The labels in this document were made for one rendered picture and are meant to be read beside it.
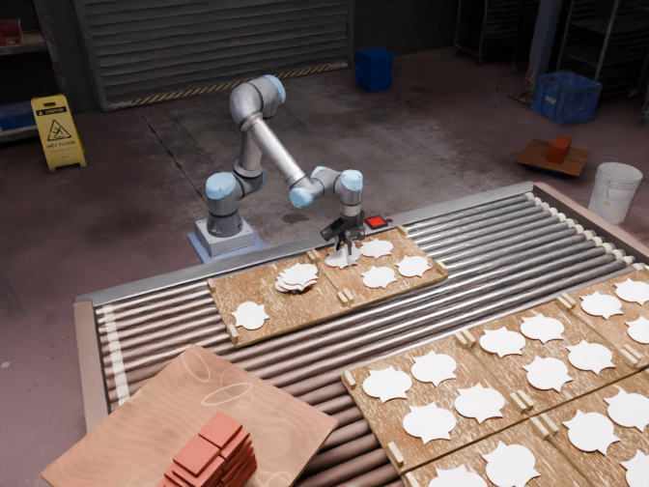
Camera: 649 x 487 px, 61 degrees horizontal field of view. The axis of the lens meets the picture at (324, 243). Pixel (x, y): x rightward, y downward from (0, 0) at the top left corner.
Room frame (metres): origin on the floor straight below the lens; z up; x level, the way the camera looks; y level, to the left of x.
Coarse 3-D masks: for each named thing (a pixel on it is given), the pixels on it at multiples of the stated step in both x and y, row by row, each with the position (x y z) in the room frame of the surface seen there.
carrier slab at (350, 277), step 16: (368, 240) 1.81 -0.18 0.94; (384, 240) 1.81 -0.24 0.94; (400, 240) 1.81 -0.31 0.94; (384, 256) 1.70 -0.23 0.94; (400, 256) 1.70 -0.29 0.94; (336, 272) 1.60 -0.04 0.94; (352, 272) 1.60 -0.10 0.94; (432, 272) 1.60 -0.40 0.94; (336, 288) 1.51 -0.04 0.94; (352, 288) 1.51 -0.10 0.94; (368, 288) 1.51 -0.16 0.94; (400, 288) 1.51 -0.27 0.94; (416, 288) 1.52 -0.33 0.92; (352, 304) 1.42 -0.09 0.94; (368, 304) 1.44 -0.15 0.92
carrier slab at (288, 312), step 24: (288, 264) 1.66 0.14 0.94; (216, 288) 1.52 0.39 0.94; (240, 288) 1.52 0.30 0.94; (264, 288) 1.51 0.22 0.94; (312, 288) 1.51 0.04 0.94; (288, 312) 1.39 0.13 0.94; (312, 312) 1.38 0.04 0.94; (336, 312) 1.38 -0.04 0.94; (240, 336) 1.27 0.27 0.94; (264, 336) 1.27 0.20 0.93
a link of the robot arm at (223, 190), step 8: (216, 176) 1.94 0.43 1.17; (224, 176) 1.93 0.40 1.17; (232, 176) 1.93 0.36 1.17; (208, 184) 1.89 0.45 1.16; (216, 184) 1.88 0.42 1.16; (224, 184) 1.88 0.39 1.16; (232, 184) 1.89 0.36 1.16; (240, 184) 1.93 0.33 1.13; (208, 192) 1.87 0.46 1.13; (216, 192) 1.85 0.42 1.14; (224, 192) 1.86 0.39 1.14; (232, 192) 1.88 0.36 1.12; (240, 192) 1.92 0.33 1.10; (208, 200) 1.88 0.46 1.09; (216, 200) 1.85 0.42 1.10; (224, 200) 1.86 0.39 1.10; (232, 200) 1.88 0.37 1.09; (216, 208) 1.85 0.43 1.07; (224, 208) 1.86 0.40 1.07; (232, 208) 1.87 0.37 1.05
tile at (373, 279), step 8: (368, 272) 1.59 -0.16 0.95; (376, 272) 1.59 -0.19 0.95; (384, 272) 1.59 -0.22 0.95; (392, 272) 1.59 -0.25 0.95; (368, 280) 1.54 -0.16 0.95; (376, 280) 1.54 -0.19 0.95; (384, 280) 1.54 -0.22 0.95; (392, 280) 1.54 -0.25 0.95; (376, 288) 1.51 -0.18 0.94; (384, 288) 1.50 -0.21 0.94
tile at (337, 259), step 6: (330, 252) 1.71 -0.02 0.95; (336, 252) 1.71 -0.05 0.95; (342, 252) 1.71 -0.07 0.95; (330, 258) 1.68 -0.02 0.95; (336, 258) 1.68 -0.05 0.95; (342, 258) 1.68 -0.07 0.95; (354, 258) 1.67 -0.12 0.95; (330, 264) 1.64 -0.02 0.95; (336, 264) 1.64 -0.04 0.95; (342, 264) 1.64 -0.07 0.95; (354, 264) 1.64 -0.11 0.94
